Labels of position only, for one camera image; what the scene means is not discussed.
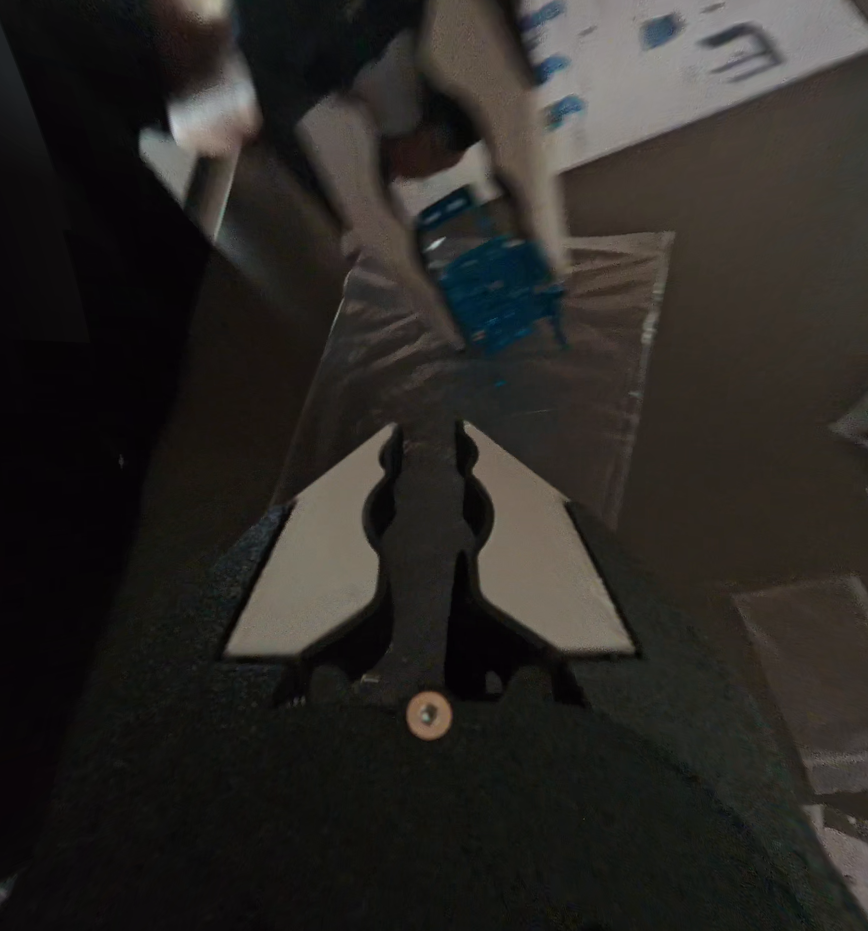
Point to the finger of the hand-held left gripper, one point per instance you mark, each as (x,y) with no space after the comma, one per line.
(354,167)
(506,94)

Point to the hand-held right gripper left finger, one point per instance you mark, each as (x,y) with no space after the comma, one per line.
(310,582)

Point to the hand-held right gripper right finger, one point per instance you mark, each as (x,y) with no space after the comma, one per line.
(550,574)

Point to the blue metal bracket assembly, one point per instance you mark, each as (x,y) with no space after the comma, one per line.
(499,291)

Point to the person's left forearm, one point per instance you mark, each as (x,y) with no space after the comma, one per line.
(186,36)

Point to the person's left hand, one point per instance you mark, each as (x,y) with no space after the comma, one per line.
(426,153)

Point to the open instruction manual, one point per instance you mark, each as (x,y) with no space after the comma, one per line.
(659,73)

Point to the clear plastic bag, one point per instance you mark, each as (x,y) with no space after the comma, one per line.
(608,364)

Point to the group of small hardware bags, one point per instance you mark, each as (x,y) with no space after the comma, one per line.
(819,669)

